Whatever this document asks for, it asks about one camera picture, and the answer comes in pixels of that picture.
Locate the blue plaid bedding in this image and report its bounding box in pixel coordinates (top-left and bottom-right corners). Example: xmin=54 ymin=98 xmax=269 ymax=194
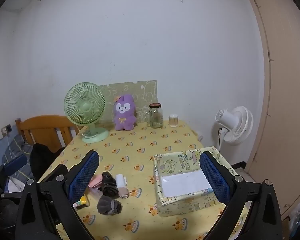
xmin=5 ymin=133 xmax=33 ymax=178

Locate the yellow printed tablecloth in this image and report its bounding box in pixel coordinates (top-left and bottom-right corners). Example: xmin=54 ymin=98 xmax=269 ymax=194
xmin=37 ymin=120 xmax=253 ymax=240

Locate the pink packet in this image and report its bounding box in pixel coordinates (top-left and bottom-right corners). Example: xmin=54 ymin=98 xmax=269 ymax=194
xmin=88 ymin=175 xmax=104 ymax=189

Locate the white sock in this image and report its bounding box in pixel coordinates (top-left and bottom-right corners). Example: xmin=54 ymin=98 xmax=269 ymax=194
xmin=115 ymin=174 xmax=129 ymax=199

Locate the glass jar with dark lid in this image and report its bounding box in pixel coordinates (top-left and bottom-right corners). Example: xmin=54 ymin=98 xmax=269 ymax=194
xmin=149 ymin=103 xmax=164 ymax=128

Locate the printed beige board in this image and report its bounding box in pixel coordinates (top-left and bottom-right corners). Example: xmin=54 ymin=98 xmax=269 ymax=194
xmin=98 ymin=80 xmax=157 ymax=125

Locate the purple plush toy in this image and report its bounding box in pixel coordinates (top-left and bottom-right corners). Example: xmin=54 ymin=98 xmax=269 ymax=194
xmin=112 ymin=94 xmax=137 ymax=131

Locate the black cloth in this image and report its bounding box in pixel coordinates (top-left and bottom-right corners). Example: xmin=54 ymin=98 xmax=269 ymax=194
xmin=29 ymin=143 xmax=65 ymax=180

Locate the black sock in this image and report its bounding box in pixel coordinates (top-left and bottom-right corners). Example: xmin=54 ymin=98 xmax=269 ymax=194
xmin=102 ymin=172 xmax=119 ymax=197

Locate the beige door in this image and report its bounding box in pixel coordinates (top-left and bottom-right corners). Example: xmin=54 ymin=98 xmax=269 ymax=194
xmin=244 ymin=0 xmax=300 ymax=218

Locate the green desk fan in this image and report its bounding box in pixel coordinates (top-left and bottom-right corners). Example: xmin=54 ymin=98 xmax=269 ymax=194
xmin=63 ymin=82 xmax=110 ymax=143

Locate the black fan cable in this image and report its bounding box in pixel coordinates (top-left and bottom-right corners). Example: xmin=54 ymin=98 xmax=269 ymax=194
xmin=216 ymin=127 xmax=225 ymax=153

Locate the colourful tissue packet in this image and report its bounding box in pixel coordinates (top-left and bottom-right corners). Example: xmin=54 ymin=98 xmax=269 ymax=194
xmin=73 ymin=195 xmax=87 ymax=210

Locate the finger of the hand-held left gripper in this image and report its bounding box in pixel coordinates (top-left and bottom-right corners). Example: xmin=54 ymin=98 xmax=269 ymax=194
xmin=2 ymin=154 xmax=28 ymax=178

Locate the grey sock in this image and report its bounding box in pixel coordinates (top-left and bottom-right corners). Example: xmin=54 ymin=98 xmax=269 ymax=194
xmin=97 ymin=195 xmax=123 ymax=216

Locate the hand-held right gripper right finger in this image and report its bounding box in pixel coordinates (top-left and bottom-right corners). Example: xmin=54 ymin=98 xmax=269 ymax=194
xmin=199 ymin=151 xmax=283 ymax=240

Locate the wooden bed headboard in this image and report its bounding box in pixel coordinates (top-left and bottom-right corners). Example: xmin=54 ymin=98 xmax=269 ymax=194
xmin=15 ymin=115 xmax=80 ymax=148

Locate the white floor fan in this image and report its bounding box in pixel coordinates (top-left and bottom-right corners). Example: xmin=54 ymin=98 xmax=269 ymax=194
xmin=215 ymin=106 xmax=254 ymax=145

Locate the yellow printed box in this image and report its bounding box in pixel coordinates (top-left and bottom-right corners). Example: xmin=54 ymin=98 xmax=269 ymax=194
xmin=153 ymin=147 xmax=239 ymax=217

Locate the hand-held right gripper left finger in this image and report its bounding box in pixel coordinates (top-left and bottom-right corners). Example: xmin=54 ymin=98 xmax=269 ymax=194
xmin=15 ymin=150 xmax=100 ymax=240

